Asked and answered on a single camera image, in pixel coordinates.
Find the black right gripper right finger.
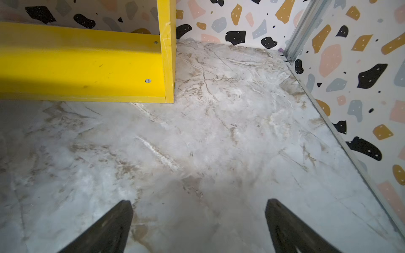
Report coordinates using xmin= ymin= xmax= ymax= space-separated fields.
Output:
xmin=265 ymin=199 xmax=339 ymax=253

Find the yellow pink blue shelf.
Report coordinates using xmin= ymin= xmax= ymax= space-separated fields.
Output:
xmin=1 ymin=1 xmax=177 ymax=103

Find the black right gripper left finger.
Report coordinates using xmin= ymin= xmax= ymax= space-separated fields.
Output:
xmin=60 ymin=200 xmax=134 ymax=253

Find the aluminium corner frame post right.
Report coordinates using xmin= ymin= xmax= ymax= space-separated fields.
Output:
xmin=283 ymin=0 xmax=331 ymax=64

